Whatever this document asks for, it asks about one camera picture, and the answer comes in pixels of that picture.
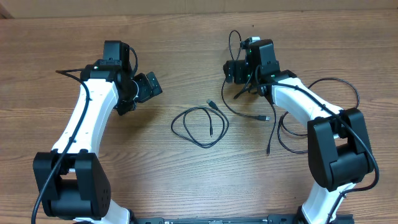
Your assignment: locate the thin black USB cable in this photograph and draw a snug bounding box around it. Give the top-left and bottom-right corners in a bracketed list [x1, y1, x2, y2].
[221, 29, 271, 122]

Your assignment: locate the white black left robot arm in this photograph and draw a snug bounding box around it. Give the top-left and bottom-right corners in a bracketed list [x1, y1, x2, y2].
[30, 40, 162, 223]

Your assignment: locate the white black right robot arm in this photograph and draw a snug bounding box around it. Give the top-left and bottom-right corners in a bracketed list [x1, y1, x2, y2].
[223, 37, 379, 223]

